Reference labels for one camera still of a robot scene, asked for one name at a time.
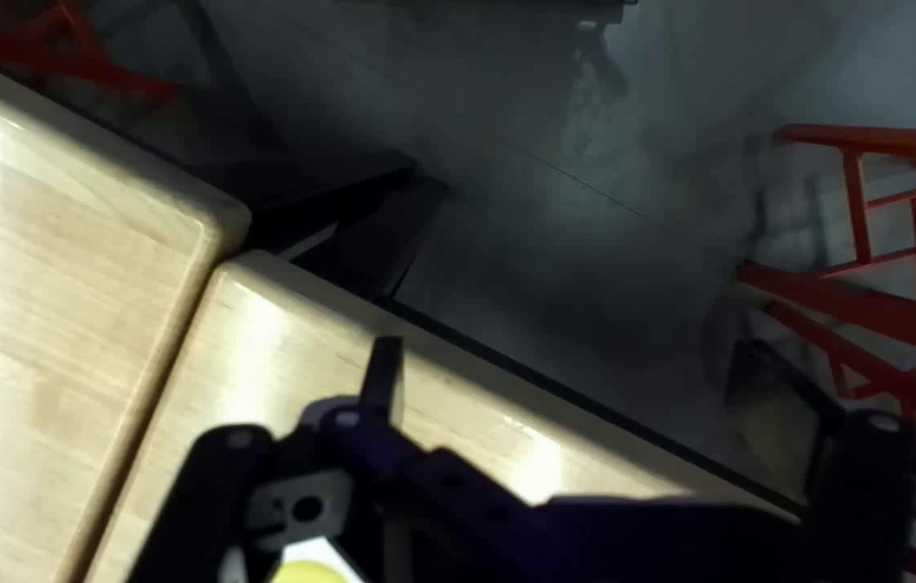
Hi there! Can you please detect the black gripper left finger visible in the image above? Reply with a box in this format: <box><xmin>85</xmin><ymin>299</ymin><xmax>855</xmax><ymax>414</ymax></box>
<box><xmin>137</xmin><ymin>334</ymin><xmax>545</xmax><ymax>583</ymax></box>

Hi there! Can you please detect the wooden stool with red legs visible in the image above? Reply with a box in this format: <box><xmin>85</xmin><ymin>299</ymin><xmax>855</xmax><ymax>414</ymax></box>
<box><xmin>0</xmin><ymin>0</ymin><xmax>184</xmax><ymax>110</ymax></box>
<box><xmin>727</xmin><ymin>123</ymin><xmax>916</xmax><ymax>583</ymax></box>

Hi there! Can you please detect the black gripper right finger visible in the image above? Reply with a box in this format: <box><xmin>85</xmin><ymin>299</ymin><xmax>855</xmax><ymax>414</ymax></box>
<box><xmin>798</xmin><ymin>410</ymin><xmax>916</xmax><ymax>583</ymax></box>

